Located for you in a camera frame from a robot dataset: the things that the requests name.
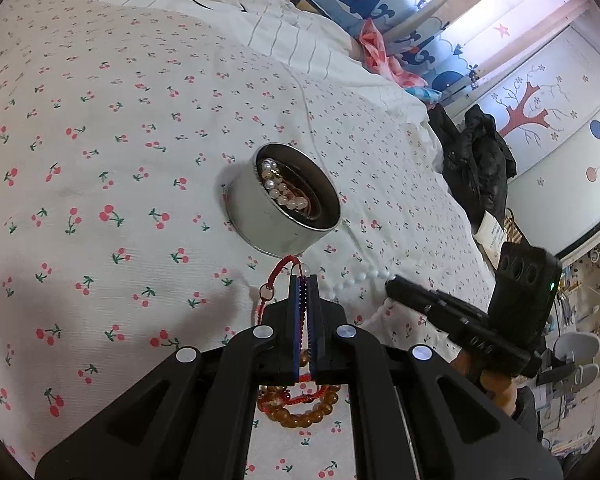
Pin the round silver metal tin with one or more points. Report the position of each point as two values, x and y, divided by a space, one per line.
281 202

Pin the cream striped duvet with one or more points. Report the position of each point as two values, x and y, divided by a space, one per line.
205 5

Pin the cherry print bed sheet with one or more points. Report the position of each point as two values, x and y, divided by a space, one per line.
121 128

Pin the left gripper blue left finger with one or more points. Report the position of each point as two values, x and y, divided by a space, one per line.
191 416

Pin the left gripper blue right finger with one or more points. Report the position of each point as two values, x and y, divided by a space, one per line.
413 416

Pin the black camera box right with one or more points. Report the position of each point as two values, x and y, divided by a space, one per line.
524 293

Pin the white paper card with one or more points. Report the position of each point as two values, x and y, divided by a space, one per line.
490 238

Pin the black jacket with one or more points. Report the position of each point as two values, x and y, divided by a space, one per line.
477 163

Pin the white tree decal wardrobe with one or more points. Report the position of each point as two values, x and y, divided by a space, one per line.
548 112

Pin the person's right hand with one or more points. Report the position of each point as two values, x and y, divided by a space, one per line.
501 389

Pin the pink cloth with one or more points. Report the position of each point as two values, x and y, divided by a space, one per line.
377 60

